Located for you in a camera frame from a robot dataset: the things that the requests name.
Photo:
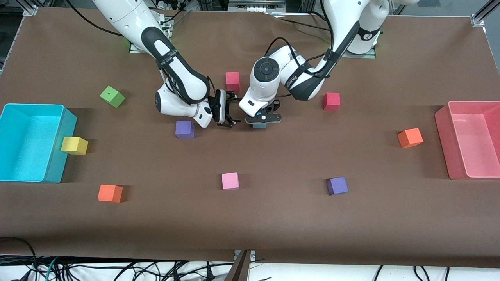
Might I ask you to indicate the light blue foam block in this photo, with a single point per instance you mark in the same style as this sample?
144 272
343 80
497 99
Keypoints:
259 125

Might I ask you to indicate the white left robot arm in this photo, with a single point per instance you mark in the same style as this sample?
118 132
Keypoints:
347 23

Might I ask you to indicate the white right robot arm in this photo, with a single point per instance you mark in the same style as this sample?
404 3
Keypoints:
125 15

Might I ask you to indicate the red foam block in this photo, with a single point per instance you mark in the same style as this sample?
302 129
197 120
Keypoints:
232 80
331 101

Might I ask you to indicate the purple foam block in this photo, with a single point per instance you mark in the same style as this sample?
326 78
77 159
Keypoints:
184 129
337 185

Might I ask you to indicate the pink foam block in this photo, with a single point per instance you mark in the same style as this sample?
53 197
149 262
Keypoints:
230 180

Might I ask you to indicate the green foam block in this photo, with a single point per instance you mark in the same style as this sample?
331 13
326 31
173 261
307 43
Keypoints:
112 96

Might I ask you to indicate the grey device box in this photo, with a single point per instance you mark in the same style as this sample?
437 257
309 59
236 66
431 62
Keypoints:
254 6

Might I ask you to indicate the brown table cover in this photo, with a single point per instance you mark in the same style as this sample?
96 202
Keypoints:
273 226

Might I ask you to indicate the orange foam block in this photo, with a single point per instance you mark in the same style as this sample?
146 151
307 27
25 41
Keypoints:
109 192
410 137

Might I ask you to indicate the yellow foam block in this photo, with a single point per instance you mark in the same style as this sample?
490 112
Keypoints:
74 144

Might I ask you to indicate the grey metal bar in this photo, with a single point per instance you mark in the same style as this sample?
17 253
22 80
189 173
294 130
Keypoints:
240 269

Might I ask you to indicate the cyan plastic bin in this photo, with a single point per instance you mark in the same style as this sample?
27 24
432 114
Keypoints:
23 148

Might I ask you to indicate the pink plastic bin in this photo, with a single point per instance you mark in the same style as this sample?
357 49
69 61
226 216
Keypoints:
472 144

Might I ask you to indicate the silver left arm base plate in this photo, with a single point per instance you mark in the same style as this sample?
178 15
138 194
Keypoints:
367 56

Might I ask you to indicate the aluminium frame profile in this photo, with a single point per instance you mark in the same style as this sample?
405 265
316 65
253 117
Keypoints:
479 19
30 10

